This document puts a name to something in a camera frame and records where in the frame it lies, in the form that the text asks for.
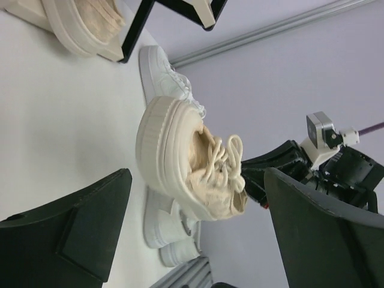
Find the beige lace sneaker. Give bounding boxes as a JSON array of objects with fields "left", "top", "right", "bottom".
[
  {"left": 136, "top": 96, "right": 248, "bottom": 221},
  {"left": 1, "top": 1, "right": 125, "bottom": 62}
]

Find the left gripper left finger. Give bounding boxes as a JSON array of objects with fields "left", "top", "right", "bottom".
[{"left": 1, "top": 169, "right": 132, "bottom": 287}]

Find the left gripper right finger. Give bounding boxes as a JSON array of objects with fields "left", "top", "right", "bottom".
[{"left": 264, "top": 168, "right": 383, "bottom": 287}]

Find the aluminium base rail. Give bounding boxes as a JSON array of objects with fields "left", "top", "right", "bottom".
[{"left": 150, "top": 256, "right": 214, "bottom": 288}]

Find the white sneaker front left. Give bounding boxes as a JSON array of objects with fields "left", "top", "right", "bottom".
[{"left": 143, "top": 188, "right": 201, "bottom": 248}]

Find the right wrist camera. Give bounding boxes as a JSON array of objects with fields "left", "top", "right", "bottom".
[{"left": 300, "top": 112, "right": 359, "bottom": 170}]

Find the beige three-tier shoe shelf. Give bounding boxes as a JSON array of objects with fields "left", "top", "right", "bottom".
[{"left": 118, "top": 0, "right": 224, "bottom": 64}]

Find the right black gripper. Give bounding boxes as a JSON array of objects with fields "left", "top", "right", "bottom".
[{"left": 242, "top": 140, "right": 383, "bottom": 213}]

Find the right aluminium corner post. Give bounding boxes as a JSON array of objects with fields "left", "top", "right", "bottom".
[{"left": 171, "top": 0, "right": 374, "bottom": 68}]

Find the white sneaker front right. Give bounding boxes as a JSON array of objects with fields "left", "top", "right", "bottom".
[{"left": 160, "top": 237, "right": 200, "bottom": 268}]

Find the white sneaker back left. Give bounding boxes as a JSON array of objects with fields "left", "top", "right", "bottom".
[{"left": 139, "top": 46, "right": 206, "bottom": 118}]

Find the white sneaker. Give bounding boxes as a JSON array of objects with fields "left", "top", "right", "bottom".
[
  {"left": 160, "top": 237, "right": 200, "bottom": 268},
  {"left": 139, "top": 46, "right": 206, "bottom": 118},
  {"left": 143, "top": 188, "right": 201, "bottom": 248}
]

